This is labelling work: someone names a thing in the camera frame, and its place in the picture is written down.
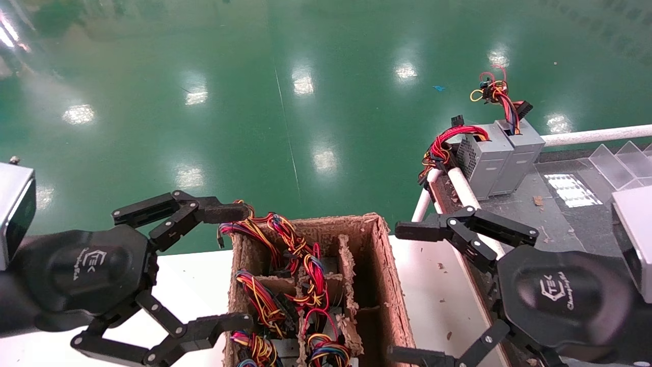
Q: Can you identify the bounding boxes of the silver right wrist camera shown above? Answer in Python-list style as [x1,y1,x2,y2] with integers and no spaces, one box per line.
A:
[611,185,652,290]

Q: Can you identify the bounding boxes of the long white pipe rail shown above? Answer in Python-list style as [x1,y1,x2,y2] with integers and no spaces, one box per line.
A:
[541,124,652,149]

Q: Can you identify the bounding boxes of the brown pulp divider box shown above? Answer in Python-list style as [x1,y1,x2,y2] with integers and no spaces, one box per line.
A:
[223,212,416,367]

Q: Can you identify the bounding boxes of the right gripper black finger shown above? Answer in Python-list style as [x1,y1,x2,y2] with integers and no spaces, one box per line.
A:
[388,320,510,367]
[395,205,539,273]

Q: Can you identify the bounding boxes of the power supply with coloured cables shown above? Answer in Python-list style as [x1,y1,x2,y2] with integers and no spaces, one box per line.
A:
[265,213,330,309]
[234,269,298,337]
[470,65,546,197]
[230,330,282,367]
[218,200,286,271]
[301,308,352,367]

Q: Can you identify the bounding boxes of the dark conveyor belt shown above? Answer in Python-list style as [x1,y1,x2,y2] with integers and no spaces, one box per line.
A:
[428,149,652,367]

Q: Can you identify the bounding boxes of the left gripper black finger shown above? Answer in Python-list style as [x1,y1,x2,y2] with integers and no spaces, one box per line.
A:
[112,190,252,253]
[71,291,254,367]

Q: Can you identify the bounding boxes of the grey power supply red cables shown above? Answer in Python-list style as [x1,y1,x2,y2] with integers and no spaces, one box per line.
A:
[418,115,514,201]

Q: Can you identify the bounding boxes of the clear plastic divider tray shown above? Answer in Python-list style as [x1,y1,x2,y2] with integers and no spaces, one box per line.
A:
[588,140,652,189]

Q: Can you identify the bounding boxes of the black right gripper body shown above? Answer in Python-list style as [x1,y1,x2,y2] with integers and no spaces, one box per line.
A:
[495,245,635,353]

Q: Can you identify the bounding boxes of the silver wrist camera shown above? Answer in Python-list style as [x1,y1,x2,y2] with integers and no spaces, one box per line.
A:
[611,185,652,290]
[0,157,37,271]

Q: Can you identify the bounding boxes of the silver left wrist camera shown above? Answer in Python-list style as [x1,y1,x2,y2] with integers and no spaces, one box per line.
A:
[0,157,37,271]

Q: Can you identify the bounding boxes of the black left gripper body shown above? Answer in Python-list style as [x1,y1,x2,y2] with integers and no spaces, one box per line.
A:
[10,224,158,333]

